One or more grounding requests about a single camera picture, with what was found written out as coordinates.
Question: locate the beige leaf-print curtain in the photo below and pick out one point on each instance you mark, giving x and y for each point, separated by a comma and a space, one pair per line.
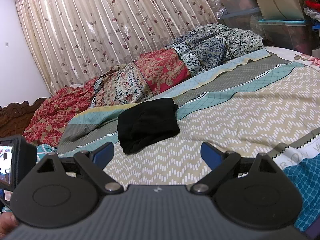
73, 41

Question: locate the patchwork floral quilt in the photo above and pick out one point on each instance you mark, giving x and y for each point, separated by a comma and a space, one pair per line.
201, 49

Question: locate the white rose-print blanket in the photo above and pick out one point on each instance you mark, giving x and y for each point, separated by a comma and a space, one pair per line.
292, 55

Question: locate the teal wave-pattern pillow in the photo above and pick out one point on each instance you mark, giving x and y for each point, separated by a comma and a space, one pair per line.
43, 150

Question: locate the clear plastic storage bin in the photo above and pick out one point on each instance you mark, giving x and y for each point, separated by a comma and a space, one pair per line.
241, 14

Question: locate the teal-lid plastic storage bin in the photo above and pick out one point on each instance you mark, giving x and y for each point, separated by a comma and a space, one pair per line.
294, 35

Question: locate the patterned bed sheet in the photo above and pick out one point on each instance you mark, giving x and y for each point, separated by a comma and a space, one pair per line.
266, 105

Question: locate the person's left hand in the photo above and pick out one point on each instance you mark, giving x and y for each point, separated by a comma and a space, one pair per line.
8, 222

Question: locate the carved wooden headboard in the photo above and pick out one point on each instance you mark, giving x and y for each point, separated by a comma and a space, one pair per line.
15, 117

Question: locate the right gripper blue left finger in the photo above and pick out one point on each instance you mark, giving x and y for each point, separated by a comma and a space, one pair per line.
103, 155

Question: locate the black pants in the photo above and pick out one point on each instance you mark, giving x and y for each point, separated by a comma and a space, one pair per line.
147, 123

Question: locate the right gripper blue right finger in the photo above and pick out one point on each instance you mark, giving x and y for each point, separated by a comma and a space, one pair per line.
211, 155

